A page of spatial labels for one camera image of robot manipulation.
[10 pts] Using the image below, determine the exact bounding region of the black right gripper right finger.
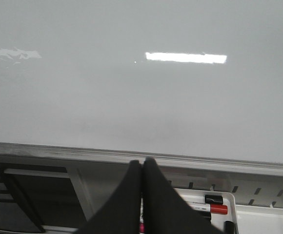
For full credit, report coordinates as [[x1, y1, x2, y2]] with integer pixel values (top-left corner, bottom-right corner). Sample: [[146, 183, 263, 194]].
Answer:
[[142, 157, 222, 234]]

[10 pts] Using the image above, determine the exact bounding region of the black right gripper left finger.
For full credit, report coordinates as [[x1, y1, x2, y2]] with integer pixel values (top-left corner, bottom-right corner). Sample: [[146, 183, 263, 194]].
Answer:
[[75, 160, 142, 234]]

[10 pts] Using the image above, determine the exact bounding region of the pink labelled marker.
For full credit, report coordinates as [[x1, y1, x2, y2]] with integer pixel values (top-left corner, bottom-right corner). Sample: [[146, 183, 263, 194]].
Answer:
[[139, 199, 145, 234]]

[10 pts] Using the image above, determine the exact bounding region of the black capped marker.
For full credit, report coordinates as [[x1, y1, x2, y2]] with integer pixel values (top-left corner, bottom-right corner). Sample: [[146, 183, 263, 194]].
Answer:
[[182, 195, 224, 205]]

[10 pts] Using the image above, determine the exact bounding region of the red capped marker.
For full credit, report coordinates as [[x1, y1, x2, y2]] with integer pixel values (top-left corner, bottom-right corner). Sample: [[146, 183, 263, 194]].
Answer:
[[189, 203, 228, 215]]

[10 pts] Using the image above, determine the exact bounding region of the white plastic marker tray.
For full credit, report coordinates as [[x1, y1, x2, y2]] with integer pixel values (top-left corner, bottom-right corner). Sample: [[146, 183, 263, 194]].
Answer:
[[139, 187, 237, 234]]

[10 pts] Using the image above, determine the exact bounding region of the dark grey flat panel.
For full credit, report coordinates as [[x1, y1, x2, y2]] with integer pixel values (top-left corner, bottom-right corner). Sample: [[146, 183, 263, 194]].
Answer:
[[3, 169, 86, 229]]

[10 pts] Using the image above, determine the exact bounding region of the grey fabric pocket organiser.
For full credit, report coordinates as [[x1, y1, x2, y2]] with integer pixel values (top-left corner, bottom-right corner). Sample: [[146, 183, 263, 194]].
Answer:
[[0, 167, 45, 234]]

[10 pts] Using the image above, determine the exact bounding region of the white whiteboard with aluminium frame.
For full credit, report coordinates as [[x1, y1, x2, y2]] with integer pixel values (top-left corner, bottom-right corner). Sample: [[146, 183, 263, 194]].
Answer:
[[0, 0, 283, 164]]

